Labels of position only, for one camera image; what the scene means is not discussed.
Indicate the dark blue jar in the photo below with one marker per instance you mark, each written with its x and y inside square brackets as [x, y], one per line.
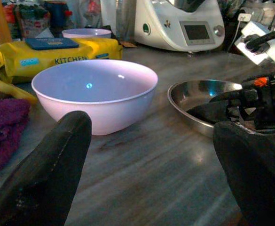
[57, 14]

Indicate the small pink bowl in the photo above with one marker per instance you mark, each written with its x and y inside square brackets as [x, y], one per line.
[85, 33]

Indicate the yellow kitchen wipes package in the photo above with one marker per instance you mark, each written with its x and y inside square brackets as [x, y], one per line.
[45, 55]

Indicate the blue flat lid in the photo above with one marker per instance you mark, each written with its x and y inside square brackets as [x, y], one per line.
[51, 43]

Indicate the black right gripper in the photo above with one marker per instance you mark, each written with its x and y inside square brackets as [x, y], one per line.
[266, 106]

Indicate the brown cardboard piece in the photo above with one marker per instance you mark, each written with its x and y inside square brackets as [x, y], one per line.
[128, 44]

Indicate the clear plastic bag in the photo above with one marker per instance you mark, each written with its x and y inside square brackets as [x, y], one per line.
[88, 11]

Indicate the purple fluffy cloth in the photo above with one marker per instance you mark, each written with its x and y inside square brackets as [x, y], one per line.
[3, 122]

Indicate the shiny steel bowl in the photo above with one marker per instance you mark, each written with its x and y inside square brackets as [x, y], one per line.
[193, 91]

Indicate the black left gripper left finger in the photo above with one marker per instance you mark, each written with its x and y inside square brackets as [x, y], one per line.
[48, 169]

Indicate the floral red bag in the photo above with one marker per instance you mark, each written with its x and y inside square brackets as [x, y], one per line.
[31, 21]

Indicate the large pink bowl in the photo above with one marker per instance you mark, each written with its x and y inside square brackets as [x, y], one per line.
[104, 113]

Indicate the white kitchen food processor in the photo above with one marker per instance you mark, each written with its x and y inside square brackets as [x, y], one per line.
[165, 30]

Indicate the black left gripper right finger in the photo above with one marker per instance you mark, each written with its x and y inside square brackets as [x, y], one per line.
[257, 176]

